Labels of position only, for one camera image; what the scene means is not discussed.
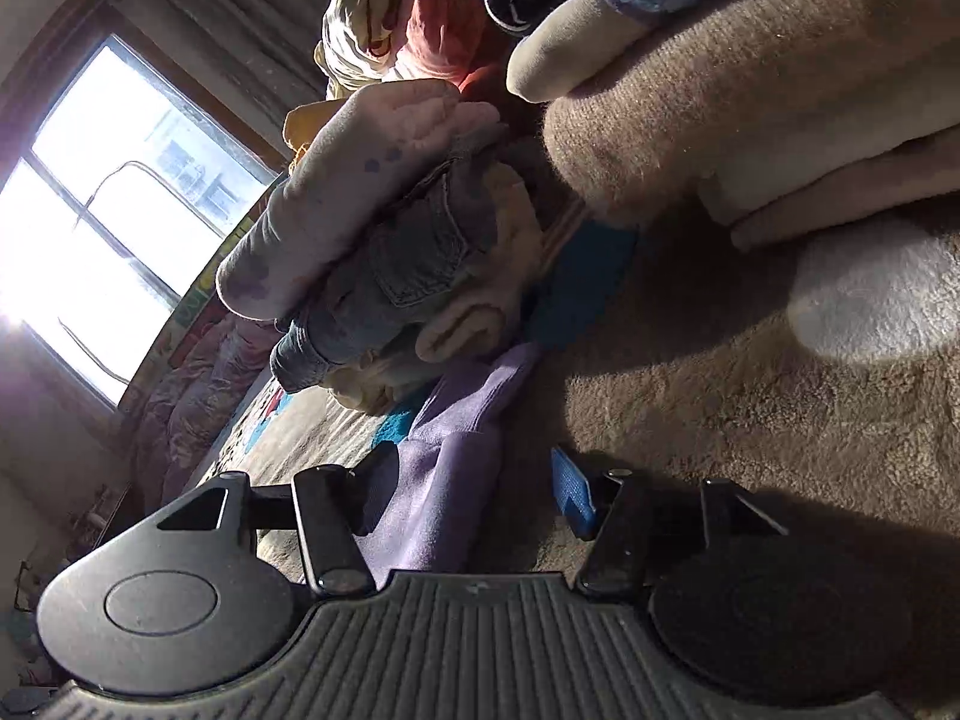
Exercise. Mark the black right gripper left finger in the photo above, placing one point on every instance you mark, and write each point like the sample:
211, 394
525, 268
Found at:
213, 584

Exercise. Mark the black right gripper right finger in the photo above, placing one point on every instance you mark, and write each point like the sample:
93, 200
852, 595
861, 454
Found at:
730, 593

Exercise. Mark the purple sweatshirt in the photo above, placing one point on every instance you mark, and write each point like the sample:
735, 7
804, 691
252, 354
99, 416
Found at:
425, 504

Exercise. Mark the pink crumpled quilt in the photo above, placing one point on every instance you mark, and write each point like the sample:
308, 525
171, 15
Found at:
190, 406

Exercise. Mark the Mickey Mouse plush blanket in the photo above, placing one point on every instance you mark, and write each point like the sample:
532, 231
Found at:
822, 374

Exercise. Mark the cream yellow folded garment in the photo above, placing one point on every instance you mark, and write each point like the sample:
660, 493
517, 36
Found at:
473, 321

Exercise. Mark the folded blue denim jeans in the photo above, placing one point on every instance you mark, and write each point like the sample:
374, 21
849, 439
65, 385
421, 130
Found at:
399, 277

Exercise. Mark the white purple flower folded garment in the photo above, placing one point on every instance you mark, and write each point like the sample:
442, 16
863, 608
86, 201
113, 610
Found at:
379, 143

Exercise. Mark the window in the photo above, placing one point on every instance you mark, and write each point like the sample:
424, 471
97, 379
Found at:
117, 201

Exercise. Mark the brown fuzzy folded garment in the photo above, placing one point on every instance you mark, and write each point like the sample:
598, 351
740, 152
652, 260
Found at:
637, 111

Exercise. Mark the cream white bundled duvet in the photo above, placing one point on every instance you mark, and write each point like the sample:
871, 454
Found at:
358, 45

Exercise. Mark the grey curtain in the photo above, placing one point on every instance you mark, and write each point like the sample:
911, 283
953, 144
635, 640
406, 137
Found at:
254, 56

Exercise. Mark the pink red bundled cloth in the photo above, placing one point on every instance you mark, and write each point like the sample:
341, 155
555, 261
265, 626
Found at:
456, 41

